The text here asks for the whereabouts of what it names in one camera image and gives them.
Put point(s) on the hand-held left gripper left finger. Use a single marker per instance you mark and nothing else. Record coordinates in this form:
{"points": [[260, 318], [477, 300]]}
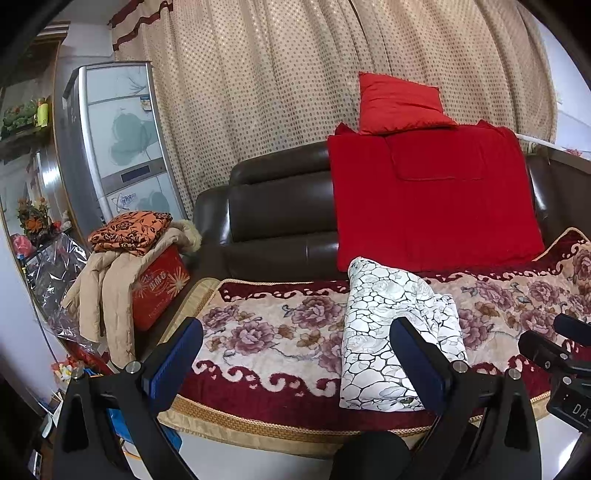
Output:
{"points": [[175, 360]]}

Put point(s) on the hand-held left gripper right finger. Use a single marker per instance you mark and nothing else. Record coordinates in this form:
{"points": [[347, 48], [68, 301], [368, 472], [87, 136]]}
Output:
{"points": [[418, 364]]}

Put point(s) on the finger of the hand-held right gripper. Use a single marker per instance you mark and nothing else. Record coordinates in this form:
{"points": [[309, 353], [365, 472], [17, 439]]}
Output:
{"points": [[549, 353], [575, 328]]}

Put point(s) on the white black-patterned shirt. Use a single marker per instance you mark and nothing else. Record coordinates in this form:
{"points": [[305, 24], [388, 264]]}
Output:
{"points": [[383, 332]]}

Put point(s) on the red cardboard box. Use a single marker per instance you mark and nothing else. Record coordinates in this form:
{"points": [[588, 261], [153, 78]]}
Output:
{"points": [[159, 290]]}

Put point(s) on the beige padded jacket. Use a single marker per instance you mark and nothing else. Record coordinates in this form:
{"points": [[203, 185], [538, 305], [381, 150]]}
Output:
{"points": [[106, 286]]}

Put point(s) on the dark cloth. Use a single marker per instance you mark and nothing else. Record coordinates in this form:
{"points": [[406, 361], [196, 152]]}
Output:
{"points": [[369, 457]]}

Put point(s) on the floral red sofa mat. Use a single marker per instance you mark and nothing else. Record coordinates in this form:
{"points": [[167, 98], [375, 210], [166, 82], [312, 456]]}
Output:
{"points": [[277, 332]]}

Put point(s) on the red white package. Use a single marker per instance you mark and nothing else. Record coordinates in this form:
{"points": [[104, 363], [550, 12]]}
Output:
{"points": [[69, 370]]}

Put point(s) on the orange black patterned cloth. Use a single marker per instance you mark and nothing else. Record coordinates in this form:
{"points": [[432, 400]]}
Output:
{"points": [[129, 230]]}

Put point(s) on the clear plastic sheet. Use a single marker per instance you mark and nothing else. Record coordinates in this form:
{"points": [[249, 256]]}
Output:
{"points": [[51, 277]]}

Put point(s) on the red blanket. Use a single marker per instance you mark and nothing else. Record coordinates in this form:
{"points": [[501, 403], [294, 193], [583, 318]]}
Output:
{"points": [[438, 207]]}

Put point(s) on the brown leather sofa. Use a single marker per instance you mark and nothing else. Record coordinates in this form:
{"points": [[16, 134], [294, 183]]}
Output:
{"points": [[277, 207]]}

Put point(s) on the white pipe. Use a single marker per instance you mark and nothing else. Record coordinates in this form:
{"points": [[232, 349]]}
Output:
{"points": [[554, 145]]}

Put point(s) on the red plastic bag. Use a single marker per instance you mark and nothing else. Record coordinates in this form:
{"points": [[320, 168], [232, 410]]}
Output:
{"points": [[22, 244]]}

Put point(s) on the orange flower arrangement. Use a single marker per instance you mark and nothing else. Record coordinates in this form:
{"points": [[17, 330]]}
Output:
{"points": [[34, 217]]}

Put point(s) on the red pillow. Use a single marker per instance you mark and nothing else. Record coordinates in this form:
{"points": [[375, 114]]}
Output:
{"points": [[397, 106]]}

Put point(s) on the yellow-green bottle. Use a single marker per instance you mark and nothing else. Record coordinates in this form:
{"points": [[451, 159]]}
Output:
{"points": [[43, 113]]}

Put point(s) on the beige dotted curtain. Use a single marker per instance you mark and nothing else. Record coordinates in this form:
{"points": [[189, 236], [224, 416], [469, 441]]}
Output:
{"points": [[277, 92]]}

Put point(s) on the green plant decoration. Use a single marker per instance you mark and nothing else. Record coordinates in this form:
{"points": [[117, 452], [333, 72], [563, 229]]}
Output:
{"points": [[18, 115]]}

